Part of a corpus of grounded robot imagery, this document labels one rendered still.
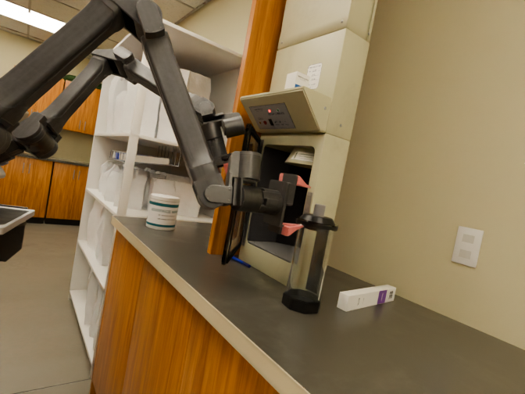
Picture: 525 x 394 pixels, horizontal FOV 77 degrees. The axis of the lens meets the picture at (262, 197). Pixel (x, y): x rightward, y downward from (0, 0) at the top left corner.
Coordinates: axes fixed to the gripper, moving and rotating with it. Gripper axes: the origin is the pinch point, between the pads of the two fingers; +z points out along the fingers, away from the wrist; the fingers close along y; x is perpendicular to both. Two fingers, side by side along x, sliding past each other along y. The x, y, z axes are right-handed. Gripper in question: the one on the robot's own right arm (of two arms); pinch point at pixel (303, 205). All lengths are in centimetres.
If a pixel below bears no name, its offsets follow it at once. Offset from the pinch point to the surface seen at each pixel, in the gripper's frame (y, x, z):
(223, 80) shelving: 71, 162, 54
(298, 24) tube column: 58, 31, 12
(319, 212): -0.8, -1.1, 4.7
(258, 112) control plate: 26.5, 33.2, 4.2
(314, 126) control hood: 22.2, 10.3, 8.5
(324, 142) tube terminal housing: 18.4, 9.0, 12.3
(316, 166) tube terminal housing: 11.2, 10.0, 12.0
